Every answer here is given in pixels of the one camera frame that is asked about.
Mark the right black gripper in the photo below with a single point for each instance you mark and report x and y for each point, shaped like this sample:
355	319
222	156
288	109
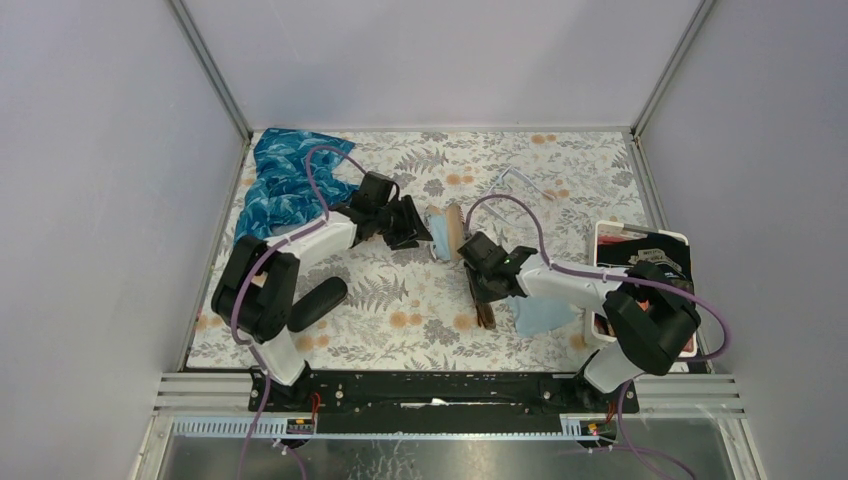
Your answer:
483	295

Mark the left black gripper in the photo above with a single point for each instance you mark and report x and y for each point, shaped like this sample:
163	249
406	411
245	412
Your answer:
412	228

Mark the small light blue cloth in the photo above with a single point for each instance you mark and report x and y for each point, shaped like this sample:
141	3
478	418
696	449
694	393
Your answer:
440	247

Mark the brown sunglasses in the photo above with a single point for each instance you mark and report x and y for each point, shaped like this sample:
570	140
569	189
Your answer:
484	313

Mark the flag pattern glasses case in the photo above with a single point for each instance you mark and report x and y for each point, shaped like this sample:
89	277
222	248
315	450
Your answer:
455	219

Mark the black glasses case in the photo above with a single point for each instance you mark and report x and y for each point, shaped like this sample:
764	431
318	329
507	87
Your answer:
316	303

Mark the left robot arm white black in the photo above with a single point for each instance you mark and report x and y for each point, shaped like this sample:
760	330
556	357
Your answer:
256	292

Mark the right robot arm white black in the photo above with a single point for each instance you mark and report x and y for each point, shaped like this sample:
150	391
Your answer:
652	319

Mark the large light blue cloth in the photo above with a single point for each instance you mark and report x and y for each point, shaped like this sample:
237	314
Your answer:
539	315

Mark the white storage bin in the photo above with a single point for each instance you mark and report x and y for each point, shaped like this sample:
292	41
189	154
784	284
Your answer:
603	227

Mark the blue patterned fabric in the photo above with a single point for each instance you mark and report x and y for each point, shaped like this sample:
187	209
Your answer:
281	195

